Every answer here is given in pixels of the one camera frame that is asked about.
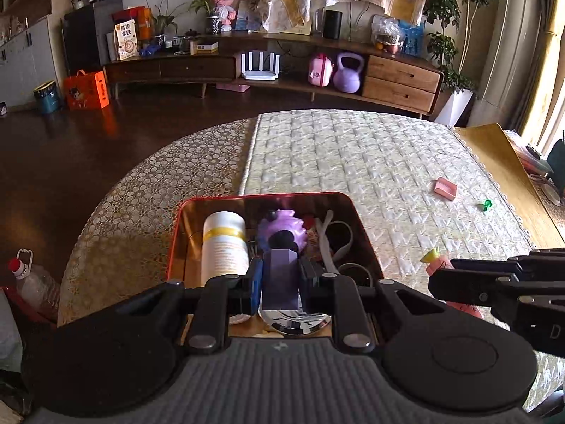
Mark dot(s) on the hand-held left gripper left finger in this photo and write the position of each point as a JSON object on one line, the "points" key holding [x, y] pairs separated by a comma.
{"points": [[256, 287]]}

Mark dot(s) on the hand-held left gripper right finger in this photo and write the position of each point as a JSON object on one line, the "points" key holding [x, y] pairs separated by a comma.
{"points": [[308, 287]]}

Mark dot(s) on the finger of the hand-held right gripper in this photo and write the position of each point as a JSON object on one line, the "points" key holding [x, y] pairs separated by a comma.
{"points": [[485, 266], [463, 287]]}

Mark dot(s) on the pink toy yellow tip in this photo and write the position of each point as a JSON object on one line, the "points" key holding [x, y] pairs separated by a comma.
{"points": [[437, 263]]}

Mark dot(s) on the white sunglasses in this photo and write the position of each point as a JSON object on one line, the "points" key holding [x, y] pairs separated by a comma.
{"points": [[329, 247]]}

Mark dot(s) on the purple toy figure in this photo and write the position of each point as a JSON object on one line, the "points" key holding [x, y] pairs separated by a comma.
{"points": [[282, 232]]}

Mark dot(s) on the red candy packet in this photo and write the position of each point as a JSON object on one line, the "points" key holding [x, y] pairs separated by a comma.
{"points": [[310, 221]]}

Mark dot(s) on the red tin box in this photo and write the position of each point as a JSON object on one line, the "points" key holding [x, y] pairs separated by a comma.
{"points": [[194, 229]]}

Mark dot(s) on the round metal lid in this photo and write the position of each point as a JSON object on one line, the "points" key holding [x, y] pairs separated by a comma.
{"points": [[295, 321]]}

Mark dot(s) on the white bottle yellow band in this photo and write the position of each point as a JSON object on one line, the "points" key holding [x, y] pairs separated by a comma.
{"points": [[223, 247]]}

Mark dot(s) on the green pushpin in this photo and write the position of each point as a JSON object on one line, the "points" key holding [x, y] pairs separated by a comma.
{"points": [[484, 206]]}

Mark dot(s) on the pink sticky note pad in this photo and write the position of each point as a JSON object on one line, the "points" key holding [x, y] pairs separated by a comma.
{"points": [[446, 187]]}

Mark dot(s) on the round grey coaster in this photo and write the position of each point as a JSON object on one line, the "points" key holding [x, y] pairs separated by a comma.
{"points": [[551, 194]]}

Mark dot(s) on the yellow table mat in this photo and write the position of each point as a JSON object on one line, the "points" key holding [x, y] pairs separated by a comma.
{"points": [[499, 168]]}

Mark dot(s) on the quilted cream mat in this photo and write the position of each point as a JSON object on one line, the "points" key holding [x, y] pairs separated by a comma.
{"points": [[375, 163]]}

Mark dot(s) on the pebble pattern tablecloth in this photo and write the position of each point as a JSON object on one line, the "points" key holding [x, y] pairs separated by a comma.
{"points": [[145, 194]]}

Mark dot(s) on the white planter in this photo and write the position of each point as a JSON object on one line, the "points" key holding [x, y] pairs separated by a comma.
{"points": [[457, 108]]}

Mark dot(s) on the pink flat box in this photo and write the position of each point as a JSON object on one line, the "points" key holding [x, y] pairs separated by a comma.
{"points": [[234, 87]]}

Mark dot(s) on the purple kettlebell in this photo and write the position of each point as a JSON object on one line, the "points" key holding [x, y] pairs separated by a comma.
{"points": [[348, 75]]}

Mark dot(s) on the pink toy case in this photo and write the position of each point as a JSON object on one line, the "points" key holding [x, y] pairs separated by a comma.
{"points": [[320, 70]]}

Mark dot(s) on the beige window curtain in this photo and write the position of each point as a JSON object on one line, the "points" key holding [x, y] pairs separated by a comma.
{"points": [[529, 53]]}

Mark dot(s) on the white router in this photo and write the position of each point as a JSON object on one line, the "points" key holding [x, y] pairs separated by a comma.
{"points": [[260, 68]]}

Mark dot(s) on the plastic bottle red cap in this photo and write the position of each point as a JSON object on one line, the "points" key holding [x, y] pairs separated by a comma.
{"points": [[33, 285]]}

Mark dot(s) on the wooden media cabinet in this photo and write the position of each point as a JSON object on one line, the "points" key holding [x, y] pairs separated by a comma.
{"points": [[198, 68]]}

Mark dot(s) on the tall green houseplant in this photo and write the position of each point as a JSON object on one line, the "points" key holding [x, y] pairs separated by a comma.
{"points": [[446, 39]]}

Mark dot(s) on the blue picture card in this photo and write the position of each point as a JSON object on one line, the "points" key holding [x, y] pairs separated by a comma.
{"points": [[412, 37]]}

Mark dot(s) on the yellow flat box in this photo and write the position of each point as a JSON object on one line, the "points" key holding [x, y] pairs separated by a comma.
{"points": [[206, 47]]}

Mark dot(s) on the clear plastic bag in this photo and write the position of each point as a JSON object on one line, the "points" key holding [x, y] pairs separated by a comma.
{"points": [[388, 35]]}

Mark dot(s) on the orange gift bag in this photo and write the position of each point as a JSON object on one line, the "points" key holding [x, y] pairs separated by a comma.
{"points": [[86, 90]]}

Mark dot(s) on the blue toy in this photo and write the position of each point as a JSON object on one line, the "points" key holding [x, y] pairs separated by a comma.
{"points": [[150, 49]]}

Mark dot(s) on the black speaker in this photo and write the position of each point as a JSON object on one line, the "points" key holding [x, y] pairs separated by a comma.
{"points": [[332, 24]]}

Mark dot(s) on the cereal bag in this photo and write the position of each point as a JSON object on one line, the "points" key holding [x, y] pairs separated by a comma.
{"points": [[126, 42]]}

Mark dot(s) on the small potted plant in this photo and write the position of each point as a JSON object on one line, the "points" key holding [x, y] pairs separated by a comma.
{"points": [[164, 22]]}

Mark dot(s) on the teal bucket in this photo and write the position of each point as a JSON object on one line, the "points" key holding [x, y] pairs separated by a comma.
{"points": [[47, 97]]}

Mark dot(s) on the pink doll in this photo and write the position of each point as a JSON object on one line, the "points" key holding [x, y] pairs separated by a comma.
{"points": [[225, 4]]}

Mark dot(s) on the orange paper bag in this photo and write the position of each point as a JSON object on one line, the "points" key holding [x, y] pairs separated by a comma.
{"points": [[143, 20]]}

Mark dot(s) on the black mini fridge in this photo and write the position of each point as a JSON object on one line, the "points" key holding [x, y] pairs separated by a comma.
{"points": [[84, 39]]}

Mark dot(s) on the grey wall cabinets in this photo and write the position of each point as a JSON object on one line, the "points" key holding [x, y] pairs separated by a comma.
{"points": [[26, 62]]}

